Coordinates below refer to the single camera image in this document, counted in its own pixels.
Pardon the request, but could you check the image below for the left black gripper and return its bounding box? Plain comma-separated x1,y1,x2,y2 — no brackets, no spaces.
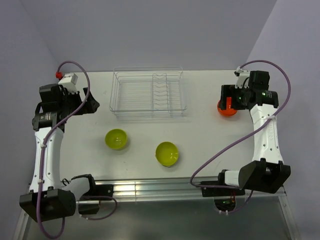
58,87,99,116

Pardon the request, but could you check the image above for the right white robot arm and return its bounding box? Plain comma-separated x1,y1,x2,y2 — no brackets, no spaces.
216,68,291,195

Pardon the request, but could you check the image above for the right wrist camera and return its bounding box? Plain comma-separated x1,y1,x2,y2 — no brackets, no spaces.
234,66,251,89

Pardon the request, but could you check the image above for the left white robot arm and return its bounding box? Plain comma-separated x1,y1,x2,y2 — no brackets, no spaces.
19,83,100,223

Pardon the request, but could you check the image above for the green bowl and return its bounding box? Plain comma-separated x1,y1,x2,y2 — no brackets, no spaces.
155,141,179,167
104,128,128,150

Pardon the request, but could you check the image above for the wire dish rack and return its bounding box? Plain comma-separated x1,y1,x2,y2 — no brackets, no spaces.
109,66,188,122

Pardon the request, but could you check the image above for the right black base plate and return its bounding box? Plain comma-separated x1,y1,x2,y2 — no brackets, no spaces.
201,187,246,212

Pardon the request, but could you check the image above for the aluminium mounting rail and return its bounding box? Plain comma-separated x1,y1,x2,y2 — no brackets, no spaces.
74,176,287,203

